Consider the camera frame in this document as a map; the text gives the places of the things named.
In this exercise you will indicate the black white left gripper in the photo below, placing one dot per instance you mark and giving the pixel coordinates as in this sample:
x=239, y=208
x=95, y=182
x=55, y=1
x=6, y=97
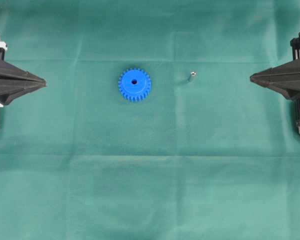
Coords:
x=23, y=82

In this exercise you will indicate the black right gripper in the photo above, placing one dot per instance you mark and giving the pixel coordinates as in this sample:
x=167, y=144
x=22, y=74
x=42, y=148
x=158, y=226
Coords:
x=283, y=79

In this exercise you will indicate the blue plastic gear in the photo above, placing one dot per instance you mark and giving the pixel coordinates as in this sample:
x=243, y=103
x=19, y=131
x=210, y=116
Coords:
x=134, y=84

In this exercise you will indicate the green cloth mat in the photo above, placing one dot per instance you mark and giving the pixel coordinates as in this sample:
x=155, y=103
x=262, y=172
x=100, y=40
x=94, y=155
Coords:
x=217, y=158

